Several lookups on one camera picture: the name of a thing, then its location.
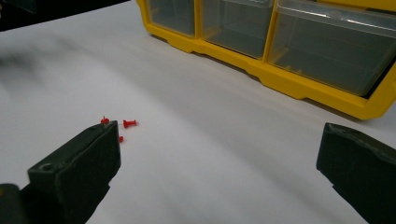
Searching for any yellow organizer cabinet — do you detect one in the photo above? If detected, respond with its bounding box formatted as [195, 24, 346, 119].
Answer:
[135, 0, 396, 120]

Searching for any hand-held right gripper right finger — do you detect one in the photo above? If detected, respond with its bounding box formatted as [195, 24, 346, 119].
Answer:
[316, 122, 396, 224]

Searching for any set of clear cabinet drawers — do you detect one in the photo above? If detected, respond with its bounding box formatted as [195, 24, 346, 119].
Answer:
[200, 0, 396, 97]

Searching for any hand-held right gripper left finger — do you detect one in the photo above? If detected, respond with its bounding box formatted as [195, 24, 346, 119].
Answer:
[27, 120, 121, 224]

